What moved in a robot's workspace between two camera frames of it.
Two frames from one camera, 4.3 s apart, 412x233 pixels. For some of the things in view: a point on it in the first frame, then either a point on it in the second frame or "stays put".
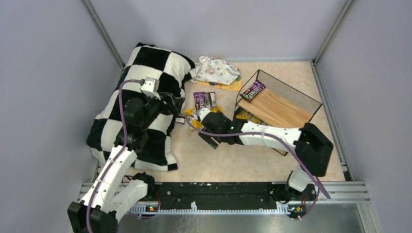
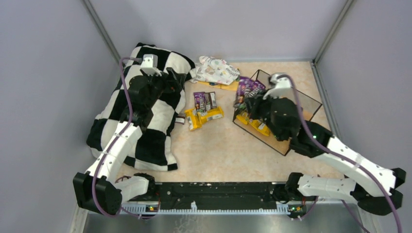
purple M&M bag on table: x=199 y=100 stays put
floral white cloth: x=215 y=70 stays put
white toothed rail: x=279 y=209 stays put
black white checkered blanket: x=161 y=74 stays put
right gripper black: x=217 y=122 to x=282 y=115
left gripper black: x=172 y=105 to x=166 y=81
